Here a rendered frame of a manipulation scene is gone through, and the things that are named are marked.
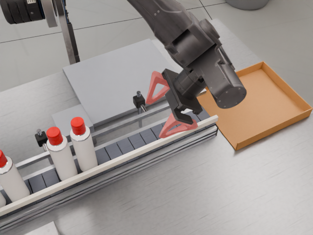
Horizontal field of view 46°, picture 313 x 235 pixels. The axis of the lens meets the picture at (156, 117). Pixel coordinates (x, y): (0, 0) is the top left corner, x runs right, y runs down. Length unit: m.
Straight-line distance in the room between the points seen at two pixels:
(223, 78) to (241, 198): 0.53
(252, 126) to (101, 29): 1.94
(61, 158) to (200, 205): 0.41
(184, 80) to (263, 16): 2.49
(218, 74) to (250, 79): 0.75
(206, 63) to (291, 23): 2.53
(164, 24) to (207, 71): 0.11
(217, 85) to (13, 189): 0.59
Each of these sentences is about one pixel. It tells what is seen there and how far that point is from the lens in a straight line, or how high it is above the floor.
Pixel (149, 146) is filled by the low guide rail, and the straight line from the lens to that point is 1.06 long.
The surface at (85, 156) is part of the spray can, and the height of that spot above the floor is 0.97.
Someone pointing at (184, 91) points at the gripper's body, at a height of 1.26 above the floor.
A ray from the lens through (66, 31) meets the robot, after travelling 1.77.
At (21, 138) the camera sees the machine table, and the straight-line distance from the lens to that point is 1.26.
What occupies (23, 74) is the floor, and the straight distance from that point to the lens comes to 2.72.
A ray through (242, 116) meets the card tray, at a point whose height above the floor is 0.83.
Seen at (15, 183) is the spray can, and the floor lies 0.98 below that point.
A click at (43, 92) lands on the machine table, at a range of 1.37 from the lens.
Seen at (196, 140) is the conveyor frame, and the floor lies 0.86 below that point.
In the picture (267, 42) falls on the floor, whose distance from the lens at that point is 2.93.
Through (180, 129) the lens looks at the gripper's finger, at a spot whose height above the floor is 1.19.
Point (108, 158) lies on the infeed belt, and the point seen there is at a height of 0.88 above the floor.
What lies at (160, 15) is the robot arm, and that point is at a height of 1.43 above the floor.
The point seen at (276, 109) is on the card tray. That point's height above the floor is 0.83.
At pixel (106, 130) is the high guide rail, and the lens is 1.05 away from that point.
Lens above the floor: 1.79
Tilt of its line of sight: 51 degrees down
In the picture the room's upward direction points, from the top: straight up
